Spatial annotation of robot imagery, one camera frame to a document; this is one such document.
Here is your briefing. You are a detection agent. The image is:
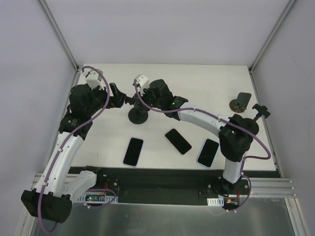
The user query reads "phone with blue case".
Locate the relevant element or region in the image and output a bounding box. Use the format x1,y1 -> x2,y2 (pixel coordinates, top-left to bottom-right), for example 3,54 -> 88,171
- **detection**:
196,139 -> 219,168

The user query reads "aluminium corner frame post left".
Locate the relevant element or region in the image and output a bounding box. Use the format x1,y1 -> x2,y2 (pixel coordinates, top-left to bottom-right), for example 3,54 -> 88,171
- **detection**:
36,0 -> 80,71

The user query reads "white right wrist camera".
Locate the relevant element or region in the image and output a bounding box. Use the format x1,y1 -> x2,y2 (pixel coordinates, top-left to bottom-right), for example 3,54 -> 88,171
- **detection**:
134,74 -> 150,90

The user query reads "aluminium corner frame post right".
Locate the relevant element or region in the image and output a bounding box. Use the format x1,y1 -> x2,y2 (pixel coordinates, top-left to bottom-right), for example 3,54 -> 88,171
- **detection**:
249,0 -> 298,75

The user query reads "phone with lilac case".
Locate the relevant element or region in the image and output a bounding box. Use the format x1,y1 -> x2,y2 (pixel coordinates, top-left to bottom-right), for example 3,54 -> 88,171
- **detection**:
123,138 -> 144,167

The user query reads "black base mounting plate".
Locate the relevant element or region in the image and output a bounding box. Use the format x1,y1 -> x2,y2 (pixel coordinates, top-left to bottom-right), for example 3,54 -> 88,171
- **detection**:
66,167 -> 254,205

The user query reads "phone stand with wooden base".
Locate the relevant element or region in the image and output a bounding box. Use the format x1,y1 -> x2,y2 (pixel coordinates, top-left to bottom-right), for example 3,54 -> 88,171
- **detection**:
229,92 -> 252,113

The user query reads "black clamp phone stand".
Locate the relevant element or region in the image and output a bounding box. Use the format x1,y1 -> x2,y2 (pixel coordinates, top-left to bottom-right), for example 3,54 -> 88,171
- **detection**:
128,94 -> 148,124

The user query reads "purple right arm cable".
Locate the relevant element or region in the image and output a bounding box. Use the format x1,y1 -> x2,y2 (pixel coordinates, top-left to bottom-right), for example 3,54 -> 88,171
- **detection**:
134,82 -> 272,214

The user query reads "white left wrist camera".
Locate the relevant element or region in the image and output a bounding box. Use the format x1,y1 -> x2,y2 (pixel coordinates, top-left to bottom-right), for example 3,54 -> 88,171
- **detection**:
85,70 -> 104,90

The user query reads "phone with cream case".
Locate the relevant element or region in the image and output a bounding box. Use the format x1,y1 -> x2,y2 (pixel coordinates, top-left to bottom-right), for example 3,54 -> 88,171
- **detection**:
164,128 -> 192,155

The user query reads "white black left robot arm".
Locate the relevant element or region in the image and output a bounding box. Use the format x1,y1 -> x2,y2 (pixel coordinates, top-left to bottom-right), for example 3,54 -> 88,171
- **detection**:
21,83 -> 126,223

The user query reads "aluminium corner frame post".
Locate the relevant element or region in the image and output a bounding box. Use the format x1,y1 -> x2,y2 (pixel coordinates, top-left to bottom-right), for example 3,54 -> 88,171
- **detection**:
249,0 -> 298,75
36,0 -> 80,71

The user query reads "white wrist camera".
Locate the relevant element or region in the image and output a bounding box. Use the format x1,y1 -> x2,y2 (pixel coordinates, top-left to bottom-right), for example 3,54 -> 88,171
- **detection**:
134,74 -> 150,90
85,70 -> 104,90

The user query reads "black round-base phone stand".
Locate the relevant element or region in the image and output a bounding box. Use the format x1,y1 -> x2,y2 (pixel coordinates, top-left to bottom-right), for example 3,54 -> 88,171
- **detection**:
232,104 -> 270,135

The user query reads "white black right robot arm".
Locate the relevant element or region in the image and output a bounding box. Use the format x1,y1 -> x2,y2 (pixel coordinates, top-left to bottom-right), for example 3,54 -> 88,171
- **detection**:
127,75 -> 259,194

